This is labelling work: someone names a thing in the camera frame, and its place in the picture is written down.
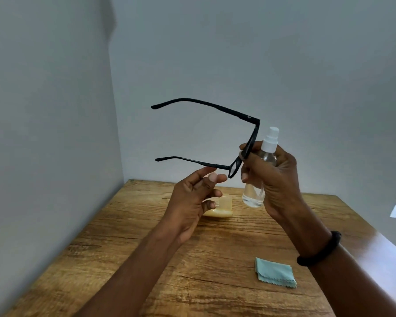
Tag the person's left middle finger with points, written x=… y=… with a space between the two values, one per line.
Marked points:
x=216 y=193

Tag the clear spray bottle white cap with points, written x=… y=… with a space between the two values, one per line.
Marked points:
x=254 y=196

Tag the person's right thumb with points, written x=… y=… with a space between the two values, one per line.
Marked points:
x=245 y=170

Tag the person's left forearm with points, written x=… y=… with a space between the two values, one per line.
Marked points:
x=128 y=277

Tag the black wristband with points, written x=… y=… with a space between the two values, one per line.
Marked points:
x=320 y=252

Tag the person's left hand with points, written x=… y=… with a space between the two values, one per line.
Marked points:
x=184 y=207

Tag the person's right forearm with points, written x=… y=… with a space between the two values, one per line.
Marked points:
x=353 y=283

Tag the light blue cleaning cloth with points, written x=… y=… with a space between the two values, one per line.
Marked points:
x=275 y=272

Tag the person's left thumb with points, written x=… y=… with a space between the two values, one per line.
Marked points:
x=214 y=179

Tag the black eyeglasses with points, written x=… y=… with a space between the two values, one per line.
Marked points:
x=217 y=106

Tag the person's right hand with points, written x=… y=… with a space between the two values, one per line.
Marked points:
x=280 y=184

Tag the yellow glasses case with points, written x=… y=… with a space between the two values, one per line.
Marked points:
x=221 y=207

